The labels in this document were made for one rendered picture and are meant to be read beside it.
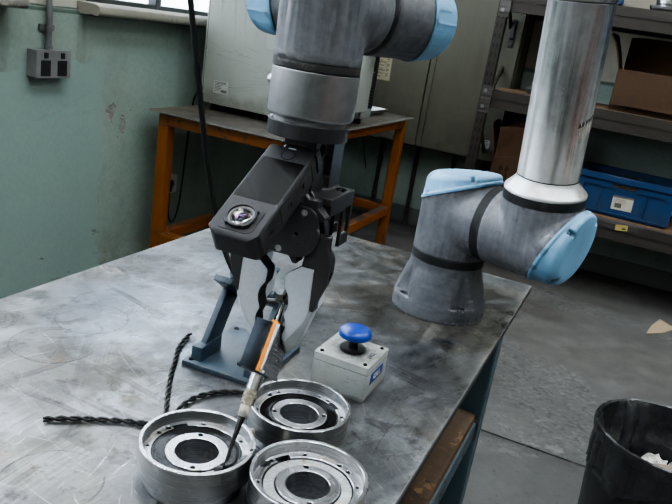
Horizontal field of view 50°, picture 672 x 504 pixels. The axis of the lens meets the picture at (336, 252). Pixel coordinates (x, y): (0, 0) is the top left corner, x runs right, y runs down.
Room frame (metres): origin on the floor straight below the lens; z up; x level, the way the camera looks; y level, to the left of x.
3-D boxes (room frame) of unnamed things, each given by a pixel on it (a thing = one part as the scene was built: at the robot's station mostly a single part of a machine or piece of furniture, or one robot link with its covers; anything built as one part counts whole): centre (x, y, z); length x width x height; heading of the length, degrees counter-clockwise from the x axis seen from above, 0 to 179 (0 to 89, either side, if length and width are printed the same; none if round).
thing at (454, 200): (1.10, -0.18, 0.97); 0.13 x 0.12 x 0.14; 51
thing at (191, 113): (3.41, 0.26, 0.39); 1.50 x 0.62 x 0.78; 158
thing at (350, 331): (0.79, -0.04, 0.85); 0.04 x 0.04 x 0.05
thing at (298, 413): (0.65, 0.01, 0.82); 0.10 x 0.10 x 0.04
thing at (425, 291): (1.10, -0.18, 0.85); 0.15 x 0.15 x 0.10
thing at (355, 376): (0.80, -0.04, 0.82); 0.08 x 0.07 x 0.05; 158
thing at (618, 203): (3.92, -1.53, 0.56); 0.52 x 0.38 x 0.22; 65
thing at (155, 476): (0.56, 0.10, 0.82); 0.10 x 0.10 x 0.04
